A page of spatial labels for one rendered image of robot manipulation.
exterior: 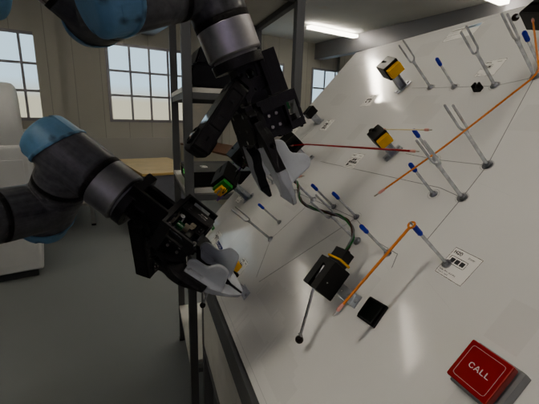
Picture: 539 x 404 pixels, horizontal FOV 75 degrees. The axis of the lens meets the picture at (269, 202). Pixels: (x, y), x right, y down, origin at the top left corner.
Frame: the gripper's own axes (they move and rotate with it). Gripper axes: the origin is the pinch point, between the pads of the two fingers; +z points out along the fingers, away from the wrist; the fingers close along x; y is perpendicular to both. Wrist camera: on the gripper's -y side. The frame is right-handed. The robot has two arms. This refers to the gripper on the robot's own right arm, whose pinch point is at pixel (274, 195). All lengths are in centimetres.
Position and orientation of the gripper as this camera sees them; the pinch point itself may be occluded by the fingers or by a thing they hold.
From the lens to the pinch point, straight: 52.9
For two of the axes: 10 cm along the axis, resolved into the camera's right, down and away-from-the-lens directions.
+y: 8.4, -4.5, 3.0
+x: -4.1, -1.5, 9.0
